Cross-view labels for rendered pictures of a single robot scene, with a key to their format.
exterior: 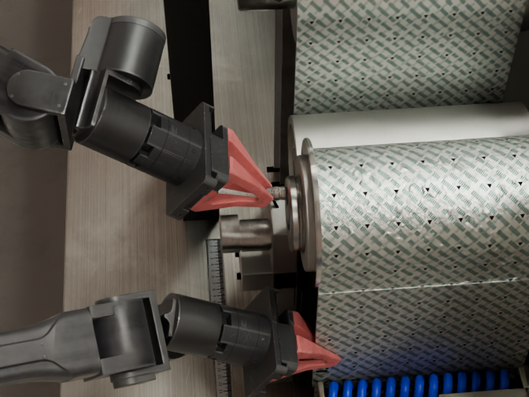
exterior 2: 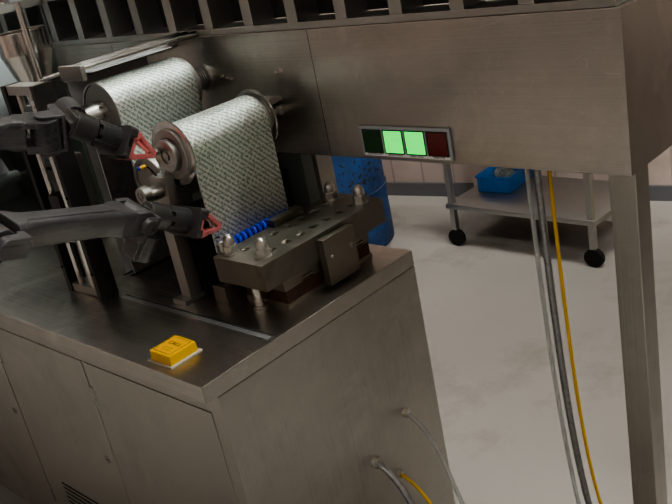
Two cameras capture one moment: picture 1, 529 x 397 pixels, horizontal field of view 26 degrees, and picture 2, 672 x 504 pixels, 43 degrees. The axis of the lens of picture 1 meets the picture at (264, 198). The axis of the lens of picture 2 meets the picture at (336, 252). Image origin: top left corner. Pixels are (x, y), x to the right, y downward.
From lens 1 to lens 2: 1.38 m
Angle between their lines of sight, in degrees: 42
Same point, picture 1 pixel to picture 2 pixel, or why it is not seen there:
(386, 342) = (233, 205)
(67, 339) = (115, 205)
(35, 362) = (110, 211)
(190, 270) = (123, 304)
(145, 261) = (98, 314)
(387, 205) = (200, 122)
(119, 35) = (62, 102)
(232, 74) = not seen: hidden behind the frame
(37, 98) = (50, 115)
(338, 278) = (201, 162)
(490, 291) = (256, 156)
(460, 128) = not seen: hidden behind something
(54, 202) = not seen: outside the picture
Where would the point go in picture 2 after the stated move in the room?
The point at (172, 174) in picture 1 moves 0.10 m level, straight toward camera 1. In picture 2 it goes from (116, 137) to (145, 138)
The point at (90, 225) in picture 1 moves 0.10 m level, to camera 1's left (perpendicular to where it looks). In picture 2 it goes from (57, 323) to (18, 341)
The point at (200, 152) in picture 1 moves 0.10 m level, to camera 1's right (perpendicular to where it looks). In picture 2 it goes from (121, 128) to (160, 114)
